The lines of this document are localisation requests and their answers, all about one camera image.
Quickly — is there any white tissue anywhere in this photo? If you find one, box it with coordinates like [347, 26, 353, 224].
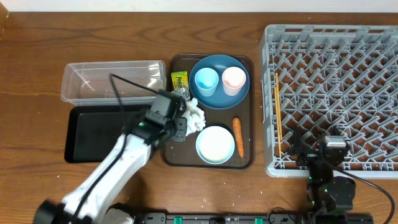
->
[182, 98, 206, 136]

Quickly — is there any yellow green snack wrapper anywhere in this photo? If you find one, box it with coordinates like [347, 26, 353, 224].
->
[171, 71, 190, 101]

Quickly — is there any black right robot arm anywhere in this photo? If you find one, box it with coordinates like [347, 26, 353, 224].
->
[288, 128, 356, 223]

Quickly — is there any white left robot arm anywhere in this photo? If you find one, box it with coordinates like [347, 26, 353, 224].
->
[34, 90, 187, 223]

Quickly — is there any grey dishwasher rack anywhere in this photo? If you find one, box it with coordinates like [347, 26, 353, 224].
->
[259, 24, 397, 179]

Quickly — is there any light blue bowl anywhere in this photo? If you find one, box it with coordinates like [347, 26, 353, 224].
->
[195, 126, 235, 165]

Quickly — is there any dark blue plate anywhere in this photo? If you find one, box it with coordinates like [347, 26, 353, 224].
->
[188, 55, 250, 110]

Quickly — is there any light blue cup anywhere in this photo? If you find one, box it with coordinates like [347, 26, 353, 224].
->
[195, 68, 219, 97]

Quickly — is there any orange carrot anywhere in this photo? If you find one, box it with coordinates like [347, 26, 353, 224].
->
[233, 117, 244, 158]

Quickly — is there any brown serving tray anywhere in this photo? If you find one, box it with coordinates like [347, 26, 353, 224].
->
[161, 54, 255, 169]

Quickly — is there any wooden chopstick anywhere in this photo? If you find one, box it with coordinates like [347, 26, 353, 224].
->
[274, 85, 282, 159]
[274, 72, 282, 143]

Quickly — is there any black tray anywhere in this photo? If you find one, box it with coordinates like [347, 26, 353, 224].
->
[63, 105, 155, 164]

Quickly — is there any pink cup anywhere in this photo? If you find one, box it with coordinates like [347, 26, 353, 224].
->
[222, 67, 246, 96]

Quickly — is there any clear plastic bin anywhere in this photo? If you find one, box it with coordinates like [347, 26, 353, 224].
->
[61, 60, 167, 106]

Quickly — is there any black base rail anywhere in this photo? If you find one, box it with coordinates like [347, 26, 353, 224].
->
[136, 212, 374, 224]

